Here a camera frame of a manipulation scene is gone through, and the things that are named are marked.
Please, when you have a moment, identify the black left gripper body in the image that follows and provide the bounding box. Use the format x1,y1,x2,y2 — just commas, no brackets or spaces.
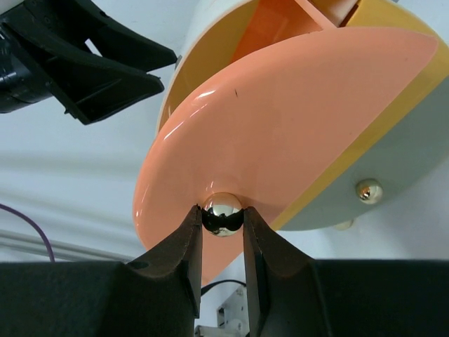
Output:
1,13,54,114

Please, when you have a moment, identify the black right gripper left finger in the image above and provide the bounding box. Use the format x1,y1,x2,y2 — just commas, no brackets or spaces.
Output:
1,206,202,336

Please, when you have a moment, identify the black thin base cable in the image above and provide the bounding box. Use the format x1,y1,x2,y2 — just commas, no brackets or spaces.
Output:
200,279,246,294

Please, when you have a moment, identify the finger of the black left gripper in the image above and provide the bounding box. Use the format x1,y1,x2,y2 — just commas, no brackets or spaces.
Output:
23,0,177,72
6,20,166,126

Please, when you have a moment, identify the cylindrical beige drawer container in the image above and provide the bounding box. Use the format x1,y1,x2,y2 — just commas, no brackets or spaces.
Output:
131,0,449,287

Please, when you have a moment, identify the aluminium frame rail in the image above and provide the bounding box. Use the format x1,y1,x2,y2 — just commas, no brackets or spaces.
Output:
0,227,141,263

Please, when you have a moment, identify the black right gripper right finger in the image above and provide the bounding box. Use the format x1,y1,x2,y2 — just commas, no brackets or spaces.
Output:
243,207,448,336

